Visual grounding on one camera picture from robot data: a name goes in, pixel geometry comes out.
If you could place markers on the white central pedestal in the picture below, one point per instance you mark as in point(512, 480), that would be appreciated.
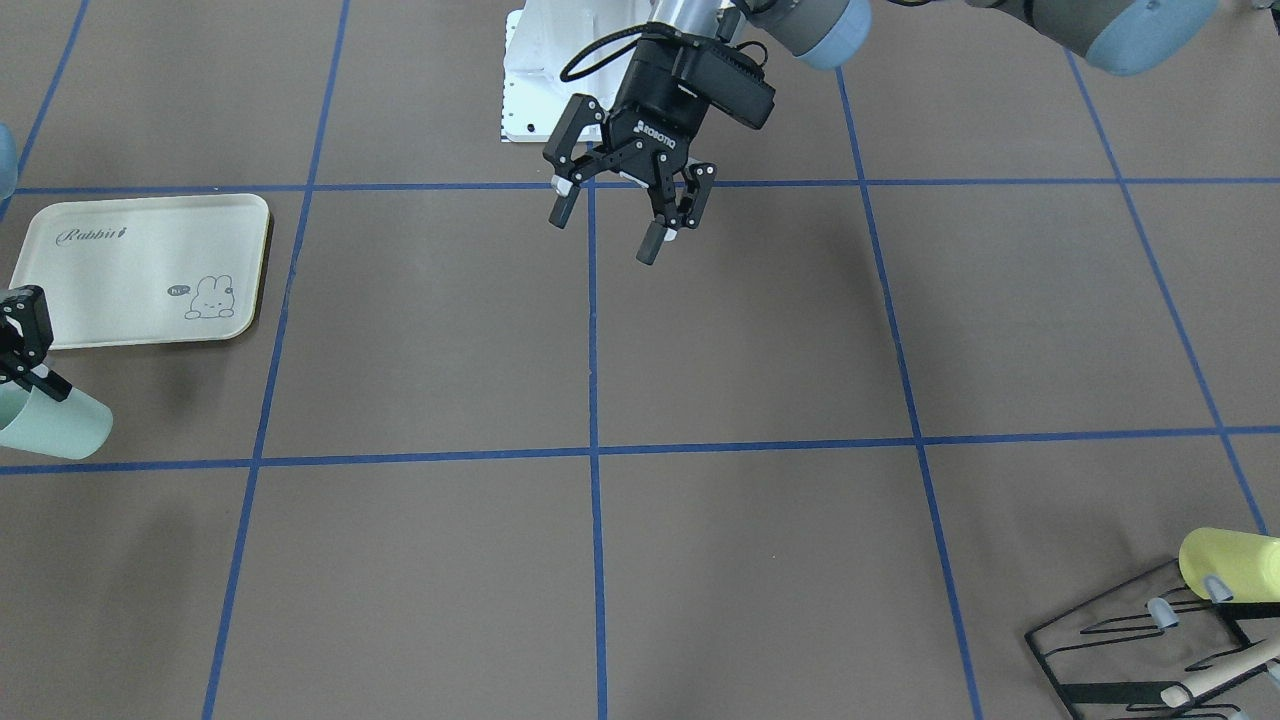
point(541, 39)

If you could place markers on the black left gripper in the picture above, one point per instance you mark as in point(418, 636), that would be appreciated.
point(650, 110)

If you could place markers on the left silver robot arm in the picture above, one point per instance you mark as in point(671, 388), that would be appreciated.
point(1121, 38)

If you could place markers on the cream rabbit tray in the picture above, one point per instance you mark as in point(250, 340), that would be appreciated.
point(123, 272)

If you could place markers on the black wire cup rack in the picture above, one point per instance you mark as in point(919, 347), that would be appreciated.
point(1151, 648)

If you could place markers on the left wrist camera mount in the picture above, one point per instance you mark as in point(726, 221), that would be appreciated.
point(729, 80)

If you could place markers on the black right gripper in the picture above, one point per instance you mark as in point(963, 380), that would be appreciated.
point(27, 330)

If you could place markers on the pale green cup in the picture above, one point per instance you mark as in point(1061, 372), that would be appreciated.
point(73, 429)

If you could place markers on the yellow cup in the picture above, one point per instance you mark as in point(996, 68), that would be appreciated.
point(1246, 563)

